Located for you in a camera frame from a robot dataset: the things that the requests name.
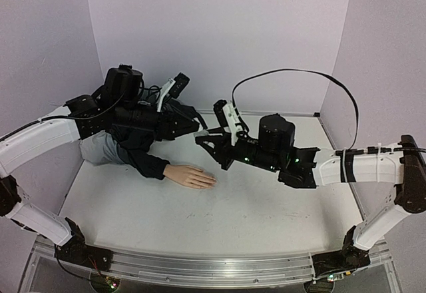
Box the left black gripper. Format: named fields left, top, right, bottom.
left=114, top=99, right=202, bottom=142

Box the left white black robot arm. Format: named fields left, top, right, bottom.
left=1, top=65, right=207, bottom=264

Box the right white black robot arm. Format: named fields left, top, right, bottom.
left=195, top=114, right=425, bottom=250

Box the mannequin hand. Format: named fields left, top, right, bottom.
left=163, top=164, right=216, bottom=190

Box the black grey jacket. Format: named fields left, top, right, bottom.
left=79, top=101, right=209, bottom=180

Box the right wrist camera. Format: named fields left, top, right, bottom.
left=213, top=99, right=249, bottom=147

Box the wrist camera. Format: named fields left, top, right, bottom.
left=213, top=99, right=249, bottom=147
left=156, top=73, right=190, bottom=112

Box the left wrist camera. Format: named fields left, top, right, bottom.
left=156, top=73, right=190, bottom=112

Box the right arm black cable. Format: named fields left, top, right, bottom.
left=231, top=69, right=361, bottom=150

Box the aluminium front rail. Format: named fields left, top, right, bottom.
left=35, top=236, right=396, bottom=288

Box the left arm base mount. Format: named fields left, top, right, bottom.
left=55, top=218, right=113, bottom=271

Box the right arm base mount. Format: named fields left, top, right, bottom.
left=312, top=234, right=371, bottom=278

